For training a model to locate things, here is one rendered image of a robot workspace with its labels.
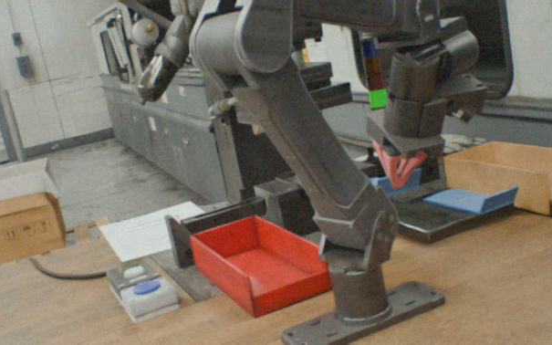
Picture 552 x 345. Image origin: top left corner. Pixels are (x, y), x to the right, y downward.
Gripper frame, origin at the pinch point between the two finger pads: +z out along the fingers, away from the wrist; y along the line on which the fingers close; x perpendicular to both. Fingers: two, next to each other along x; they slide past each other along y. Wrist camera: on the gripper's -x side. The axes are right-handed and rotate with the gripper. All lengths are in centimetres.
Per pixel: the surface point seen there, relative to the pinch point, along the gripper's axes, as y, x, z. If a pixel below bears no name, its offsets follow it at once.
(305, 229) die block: 15.8, 6.0, 19.7
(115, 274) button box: 16.6, 38.6, 19.5
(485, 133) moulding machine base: 48, -59, 34
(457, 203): 4.2, -15.6, 11.6
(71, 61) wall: 862, -29, 393
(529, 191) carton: -1.9, -23.8, 6.9
